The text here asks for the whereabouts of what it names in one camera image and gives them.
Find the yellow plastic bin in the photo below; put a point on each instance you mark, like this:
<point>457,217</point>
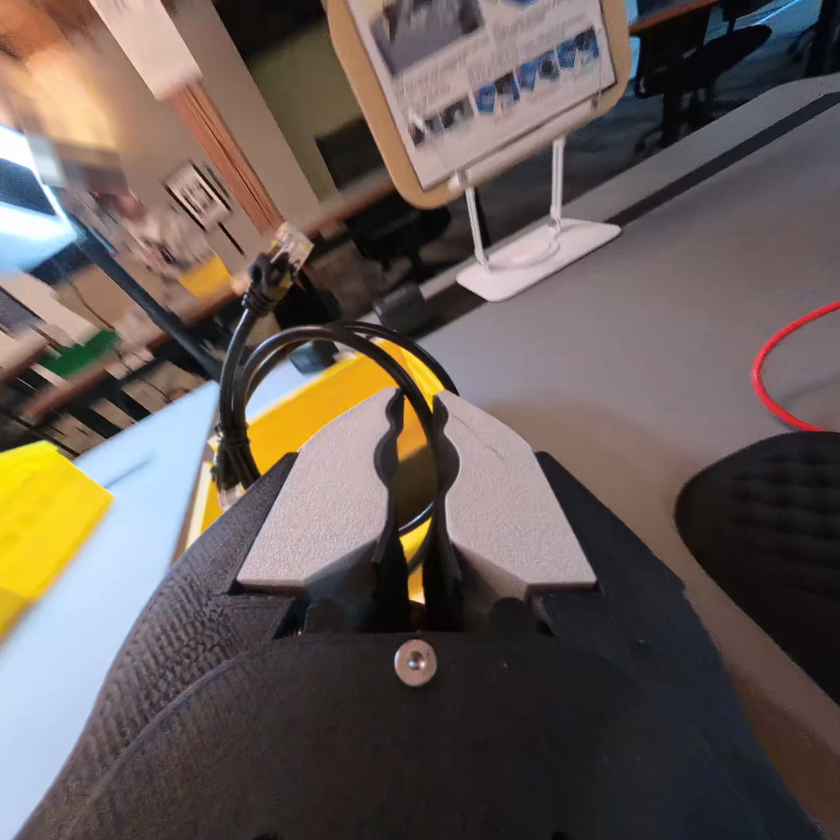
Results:
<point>315,407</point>
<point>46,512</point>

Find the grey desk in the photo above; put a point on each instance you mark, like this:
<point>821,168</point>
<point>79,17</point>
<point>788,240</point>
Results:
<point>623,328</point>

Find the wooden post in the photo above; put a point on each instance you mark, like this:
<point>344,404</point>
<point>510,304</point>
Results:
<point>229,164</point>

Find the black tape strip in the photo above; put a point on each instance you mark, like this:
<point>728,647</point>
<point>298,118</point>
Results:
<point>722,157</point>

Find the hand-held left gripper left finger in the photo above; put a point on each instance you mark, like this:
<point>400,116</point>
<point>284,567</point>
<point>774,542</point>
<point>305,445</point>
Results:
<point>315,518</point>

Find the small grey power box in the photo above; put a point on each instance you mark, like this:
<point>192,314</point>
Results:
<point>312,358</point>

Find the black mesh pad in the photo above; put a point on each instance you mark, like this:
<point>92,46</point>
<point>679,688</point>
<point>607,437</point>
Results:
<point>768,538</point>

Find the green plastic bin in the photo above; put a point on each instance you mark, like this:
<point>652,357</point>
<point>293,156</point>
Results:
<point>79,354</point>

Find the black office chair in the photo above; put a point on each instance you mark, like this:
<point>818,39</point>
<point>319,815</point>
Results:
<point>695,59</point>
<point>394,229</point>

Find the large grey power box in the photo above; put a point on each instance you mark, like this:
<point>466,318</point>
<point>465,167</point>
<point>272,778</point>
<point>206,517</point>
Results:
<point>400,305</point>

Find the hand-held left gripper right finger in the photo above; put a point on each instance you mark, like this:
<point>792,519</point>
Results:
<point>518,525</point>

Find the white side table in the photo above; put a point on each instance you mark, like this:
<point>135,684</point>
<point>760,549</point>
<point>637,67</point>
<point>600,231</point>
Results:
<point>98,623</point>

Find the small yellow bin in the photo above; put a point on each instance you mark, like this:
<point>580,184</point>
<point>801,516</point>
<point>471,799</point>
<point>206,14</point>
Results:
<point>203,275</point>

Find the instruction sign on white stand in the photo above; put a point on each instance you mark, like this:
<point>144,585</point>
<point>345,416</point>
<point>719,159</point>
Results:
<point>472,79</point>

